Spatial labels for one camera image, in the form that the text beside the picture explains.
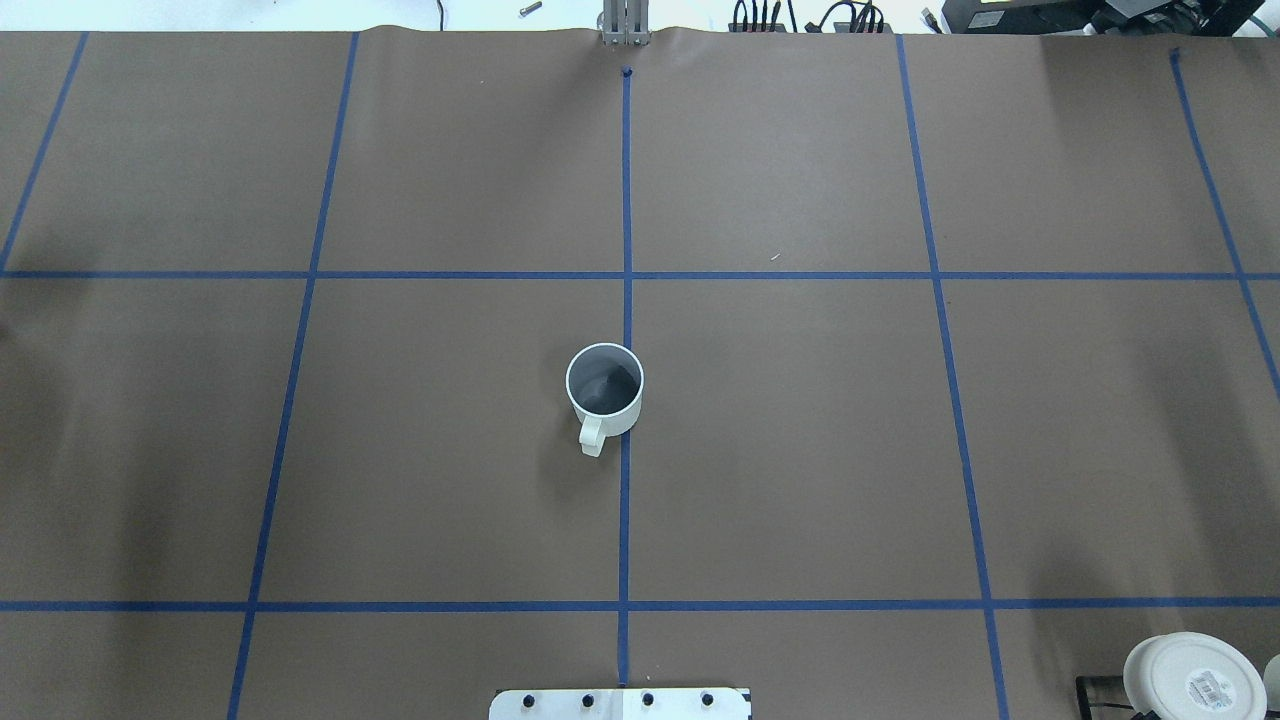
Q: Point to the white mug grey inside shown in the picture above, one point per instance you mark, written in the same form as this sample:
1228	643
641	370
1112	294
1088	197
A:
605	384

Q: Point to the aluminium frame post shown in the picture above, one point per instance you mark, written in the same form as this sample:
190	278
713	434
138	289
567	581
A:
625	23

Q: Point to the black wire cup rack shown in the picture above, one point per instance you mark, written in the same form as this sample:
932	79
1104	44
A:
1104	697

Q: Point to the white bowl cup in rack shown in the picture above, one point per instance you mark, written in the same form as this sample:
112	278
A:
1189	675

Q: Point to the white pedestal column base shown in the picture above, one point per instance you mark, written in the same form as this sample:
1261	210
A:
623	703

